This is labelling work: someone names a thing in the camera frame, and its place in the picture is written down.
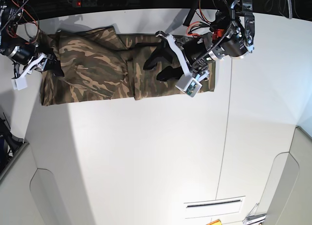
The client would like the white camera box image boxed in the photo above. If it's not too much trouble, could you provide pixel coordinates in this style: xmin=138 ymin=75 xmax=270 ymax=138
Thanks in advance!
xmin=175 ymin=75 xmax=202 ymax=97
xmin=11 ymin=76 xmax=27 ymax=91

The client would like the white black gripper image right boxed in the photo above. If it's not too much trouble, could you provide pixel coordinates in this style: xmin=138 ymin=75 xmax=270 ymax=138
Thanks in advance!
xmin=155 ymin=31 xmax=226 ymax=77

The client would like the orange object at bottom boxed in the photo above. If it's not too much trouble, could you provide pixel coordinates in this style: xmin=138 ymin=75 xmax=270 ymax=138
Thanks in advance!
xmin=207 ymin=220 xmax=222 ymax=225

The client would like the black braided cable loop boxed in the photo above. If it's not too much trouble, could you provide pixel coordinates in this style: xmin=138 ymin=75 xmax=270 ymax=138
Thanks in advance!
xmin=264 ymin=0 xmax=297 ymax=19

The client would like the black equipment at left edge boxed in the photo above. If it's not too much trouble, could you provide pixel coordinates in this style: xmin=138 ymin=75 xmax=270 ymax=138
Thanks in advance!
xmin=0 ymin=117 xmax=24 ymax=163

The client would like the white camera box image right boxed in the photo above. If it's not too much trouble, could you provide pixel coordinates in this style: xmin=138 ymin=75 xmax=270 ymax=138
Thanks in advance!
xmin=175 ymin=75 xmax=202 ymax=97

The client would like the white camera box image left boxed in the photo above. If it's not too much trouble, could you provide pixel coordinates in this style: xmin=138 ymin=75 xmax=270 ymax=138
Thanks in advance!
xmin=11 ymin=76 xmax=27 ymax=91

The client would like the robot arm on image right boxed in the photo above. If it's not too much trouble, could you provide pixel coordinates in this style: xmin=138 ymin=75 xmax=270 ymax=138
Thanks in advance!
xmin=55 ymin=0 xmax=254 ymax=82

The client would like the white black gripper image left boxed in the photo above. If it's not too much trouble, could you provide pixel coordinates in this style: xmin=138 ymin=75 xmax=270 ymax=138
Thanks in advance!
xmin=6 ymin=44 xmax=54 ymax=79

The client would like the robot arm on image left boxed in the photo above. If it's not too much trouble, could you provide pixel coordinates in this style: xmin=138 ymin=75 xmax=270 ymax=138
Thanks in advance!
xmin=0 ymin=0 xmax=183 ymax=90

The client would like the camouflage T-shirt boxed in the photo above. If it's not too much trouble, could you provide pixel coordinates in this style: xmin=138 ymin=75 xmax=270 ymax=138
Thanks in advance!
xmin=39 ymin=25 xmax=216 ymax=106

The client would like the black power strip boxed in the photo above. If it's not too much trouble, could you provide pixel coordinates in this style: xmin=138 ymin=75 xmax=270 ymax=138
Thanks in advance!
xmin=68 ymin=0 xmax=127 ymax=8

